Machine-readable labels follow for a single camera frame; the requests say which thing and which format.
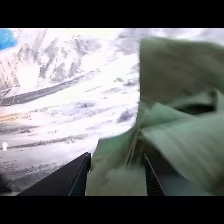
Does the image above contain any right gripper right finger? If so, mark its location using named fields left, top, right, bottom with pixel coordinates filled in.
left=143, top=152, right=166, bottom=197

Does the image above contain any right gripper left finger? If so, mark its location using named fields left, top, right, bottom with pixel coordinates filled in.
left=18, top=151, right=92, bottom=197

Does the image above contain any green garment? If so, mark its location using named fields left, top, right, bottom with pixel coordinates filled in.
left=85, top=35, right=224, bottom=197

